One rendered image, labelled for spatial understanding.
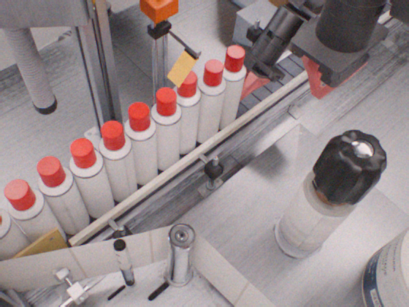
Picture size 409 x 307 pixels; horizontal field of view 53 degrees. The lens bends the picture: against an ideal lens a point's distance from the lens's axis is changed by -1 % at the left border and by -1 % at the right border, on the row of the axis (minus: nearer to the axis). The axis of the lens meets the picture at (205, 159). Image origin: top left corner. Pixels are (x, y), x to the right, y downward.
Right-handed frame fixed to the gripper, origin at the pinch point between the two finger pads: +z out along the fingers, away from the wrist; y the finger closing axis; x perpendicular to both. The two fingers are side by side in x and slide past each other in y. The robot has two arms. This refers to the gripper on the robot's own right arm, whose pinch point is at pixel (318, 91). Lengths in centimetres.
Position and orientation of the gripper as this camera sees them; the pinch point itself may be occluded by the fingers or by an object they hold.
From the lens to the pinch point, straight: 55.3
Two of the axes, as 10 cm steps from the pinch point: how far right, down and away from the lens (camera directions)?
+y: 7.2, -5.7, 4.1
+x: -7.0, -6.2, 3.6
